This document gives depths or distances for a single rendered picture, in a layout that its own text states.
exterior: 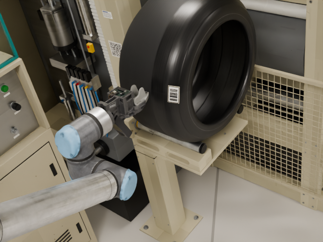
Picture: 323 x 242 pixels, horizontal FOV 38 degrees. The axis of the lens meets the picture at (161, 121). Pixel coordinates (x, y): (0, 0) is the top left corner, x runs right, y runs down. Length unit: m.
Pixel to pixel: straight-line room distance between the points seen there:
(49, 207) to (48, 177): 1.13
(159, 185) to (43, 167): 0.59
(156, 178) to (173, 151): 0.48
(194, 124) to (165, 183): 0.79
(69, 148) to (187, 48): 0.50
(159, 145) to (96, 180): 0.71
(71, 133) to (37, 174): 0.88
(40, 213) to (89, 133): 0.36
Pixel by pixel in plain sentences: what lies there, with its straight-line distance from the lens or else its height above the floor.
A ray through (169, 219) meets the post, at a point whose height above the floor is 0.15.
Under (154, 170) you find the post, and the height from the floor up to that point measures 0.53.
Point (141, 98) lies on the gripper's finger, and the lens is 1.55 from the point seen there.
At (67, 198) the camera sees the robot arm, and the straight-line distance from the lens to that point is 1.20.
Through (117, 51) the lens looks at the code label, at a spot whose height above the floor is 1.21.
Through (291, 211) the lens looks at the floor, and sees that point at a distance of 2.79.
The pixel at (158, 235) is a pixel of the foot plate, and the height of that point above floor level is 0.01.
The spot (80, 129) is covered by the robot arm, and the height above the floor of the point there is 1.33.
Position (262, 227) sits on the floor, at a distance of 2.71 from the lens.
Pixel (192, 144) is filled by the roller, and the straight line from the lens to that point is 1.85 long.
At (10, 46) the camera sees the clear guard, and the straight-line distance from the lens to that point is 1.98.
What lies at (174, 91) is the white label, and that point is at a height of 1.27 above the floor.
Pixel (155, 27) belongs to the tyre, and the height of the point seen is 1.42.
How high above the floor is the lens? 2.16
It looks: 39 degrees down
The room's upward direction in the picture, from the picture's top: 12 degrees counter-clockwise
